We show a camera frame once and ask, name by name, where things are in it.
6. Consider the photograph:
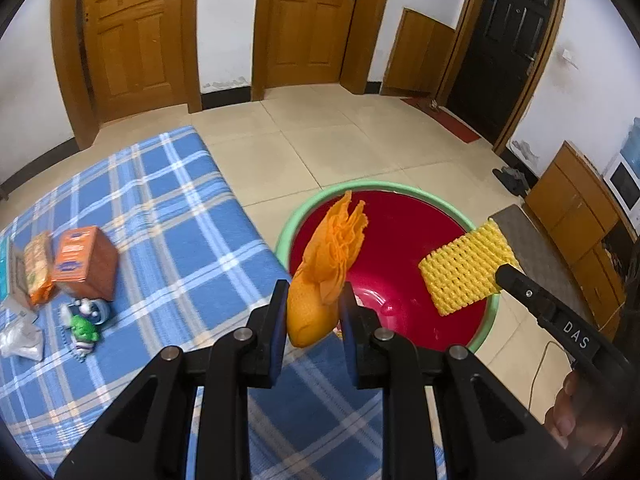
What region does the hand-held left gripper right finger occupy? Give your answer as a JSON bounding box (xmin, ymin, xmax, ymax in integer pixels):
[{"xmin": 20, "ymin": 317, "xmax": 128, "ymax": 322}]
[{"xmin": 339, "ymin": 284, "xmax": 583, "ymax": 480}]

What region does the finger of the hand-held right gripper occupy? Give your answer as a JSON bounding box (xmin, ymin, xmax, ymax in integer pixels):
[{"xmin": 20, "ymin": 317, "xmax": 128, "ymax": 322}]
[{"xmin": 494, "ymin": 263, "xmax": 558, "ymax": 326}]

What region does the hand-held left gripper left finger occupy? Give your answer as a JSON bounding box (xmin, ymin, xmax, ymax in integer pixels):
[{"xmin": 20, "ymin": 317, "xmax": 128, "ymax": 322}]
[{"xmin": 54, "ymin": 280, "xmax": 291, "ymax": 480}]

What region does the orange foam fruit net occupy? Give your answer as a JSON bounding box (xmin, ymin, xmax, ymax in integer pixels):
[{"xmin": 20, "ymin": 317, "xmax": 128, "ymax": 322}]
[{"xmin": 286, "ymin": 190, "xmax": 370, "ymax": 349}]

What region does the yellow foam fruit net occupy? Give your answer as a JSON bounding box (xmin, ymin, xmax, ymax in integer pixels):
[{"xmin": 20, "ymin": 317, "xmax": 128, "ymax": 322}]
[{"xmin": 417, "ymin": 219, "xmax": 521, "ymax": 317}]

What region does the red basin with green rim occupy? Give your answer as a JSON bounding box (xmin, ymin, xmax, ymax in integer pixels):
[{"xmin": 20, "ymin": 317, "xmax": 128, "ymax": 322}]
[{"xmin": 274, "ymin": 181, "xmax": 501, "ymax": 353}]

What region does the orange noodle snack packet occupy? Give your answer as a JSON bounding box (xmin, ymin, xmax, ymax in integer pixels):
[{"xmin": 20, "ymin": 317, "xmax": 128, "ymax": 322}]
[{"xmin": 24, "ymin": 231, "xmax": 55, "ymax": 308}]

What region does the person's right hand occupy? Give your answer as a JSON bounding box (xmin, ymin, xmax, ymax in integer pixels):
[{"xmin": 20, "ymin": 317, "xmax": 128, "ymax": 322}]
[{"xmin": 544, "ymin": 372, "xmax": 588, "ymax": 451}]

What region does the grey floor mat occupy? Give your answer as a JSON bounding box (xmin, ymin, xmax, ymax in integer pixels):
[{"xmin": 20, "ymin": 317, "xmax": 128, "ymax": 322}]
[{"xmin": 487, "ymin": 205, "xmax": 596, "ymax": 331}]

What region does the wooden cabinet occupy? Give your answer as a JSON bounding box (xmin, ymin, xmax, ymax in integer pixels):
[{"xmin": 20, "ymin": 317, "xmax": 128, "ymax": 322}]
[{"xmin": 522, "ymin": 140, "xmax": 640, "ymax": 331}]

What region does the dark slipper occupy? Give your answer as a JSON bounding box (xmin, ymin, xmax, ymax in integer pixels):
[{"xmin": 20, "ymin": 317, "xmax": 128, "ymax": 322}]
[
  {"xmin": 492, "ymin": 167, "xmax": 521, "ymax": 197},
  {"xmin": 502, "ymin": 165, "xmax": 531, "ymax": 193}
]

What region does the white microwave oven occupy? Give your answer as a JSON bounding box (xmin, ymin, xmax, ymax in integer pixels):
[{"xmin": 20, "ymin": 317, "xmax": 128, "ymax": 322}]
[{"xmin": 602, "ymin": 152, "xmax": 640, "ymax": 226}]

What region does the red floor mat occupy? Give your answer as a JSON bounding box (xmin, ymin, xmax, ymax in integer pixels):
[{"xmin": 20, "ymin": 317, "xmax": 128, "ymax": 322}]
[{"xmin": 400, "ymin": 96, "xmax": 482, "ymax": 145}]

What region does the blue water jug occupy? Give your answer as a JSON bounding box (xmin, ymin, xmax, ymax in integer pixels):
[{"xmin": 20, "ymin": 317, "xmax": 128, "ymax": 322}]
[{"xmin": 620, "ymin": 117, "xmax": 640, "ymax": 166}]

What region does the orange cardboard box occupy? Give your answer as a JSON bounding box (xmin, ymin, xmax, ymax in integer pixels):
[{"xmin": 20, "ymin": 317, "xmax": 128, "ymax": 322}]
[{"xmin": 52, "ymin": 226, "xmax": 120, "ymax": 303}]

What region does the small green white toy figure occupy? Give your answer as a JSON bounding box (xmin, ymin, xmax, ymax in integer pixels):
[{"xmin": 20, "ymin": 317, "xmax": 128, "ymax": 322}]
[{"xmin": 60, "ymin": 297, "xmax": 112, "ymax": 361}]

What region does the black entrance door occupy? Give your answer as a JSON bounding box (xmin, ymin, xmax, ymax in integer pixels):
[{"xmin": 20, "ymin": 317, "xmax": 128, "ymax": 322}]
[{"xmin": 435, "ymin": 0, "xmax": 571, "ymax": 156}]

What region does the clear plastic bag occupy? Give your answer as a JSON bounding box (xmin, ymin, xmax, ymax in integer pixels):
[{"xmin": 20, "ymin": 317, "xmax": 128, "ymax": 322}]
[{"xmin": 0, "ymin": 310, "xmax": 45, "ymax": 361}]

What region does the white and blue carton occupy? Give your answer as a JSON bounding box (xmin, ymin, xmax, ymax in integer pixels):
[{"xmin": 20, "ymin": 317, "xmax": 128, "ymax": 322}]
[{"xmin": 0, "ymin": 237, "xmax": 38, "ymax": 316}]

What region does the brown wooden door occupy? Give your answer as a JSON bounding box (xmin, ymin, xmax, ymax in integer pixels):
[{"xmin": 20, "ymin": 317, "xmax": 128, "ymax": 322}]
[
  {"xmin": 250, "ymin": 0, "xmax": 383, "ymax": 101},
  {"xmin": 50, "ymin": 0, "xmax": 203, "ymax": 148}
]

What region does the wooden wall panel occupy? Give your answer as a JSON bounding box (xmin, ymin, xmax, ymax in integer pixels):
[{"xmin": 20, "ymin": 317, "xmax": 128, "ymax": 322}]
[{"xmin": 381, "ymin": 7, "xmax": 458, "ymax": 97}]

